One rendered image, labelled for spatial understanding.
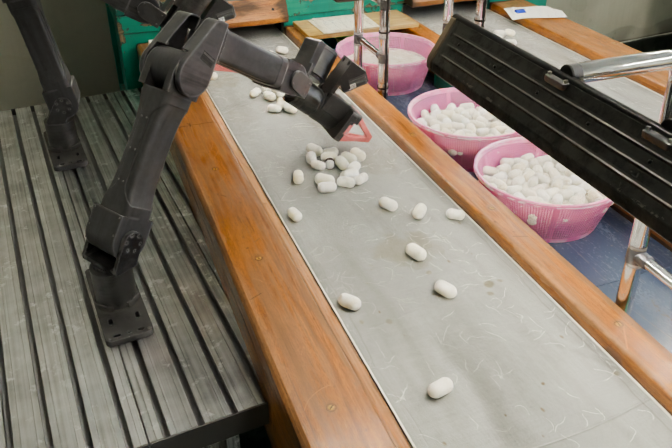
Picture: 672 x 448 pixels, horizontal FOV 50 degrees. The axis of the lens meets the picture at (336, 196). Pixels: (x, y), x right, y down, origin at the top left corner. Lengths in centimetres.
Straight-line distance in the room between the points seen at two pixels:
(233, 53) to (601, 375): 71
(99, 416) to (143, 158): 36
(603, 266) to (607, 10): 298
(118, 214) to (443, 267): 49
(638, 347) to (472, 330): 21
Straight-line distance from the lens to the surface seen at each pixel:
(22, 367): 113
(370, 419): 84
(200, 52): 109
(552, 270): 109
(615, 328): 101
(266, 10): 205
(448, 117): 161
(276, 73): 124
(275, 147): 145
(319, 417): 84
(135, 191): 109
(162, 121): 109
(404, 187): 131
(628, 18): 429
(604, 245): 134
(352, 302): 100
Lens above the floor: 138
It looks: 30 degrees down
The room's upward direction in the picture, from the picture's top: straight up
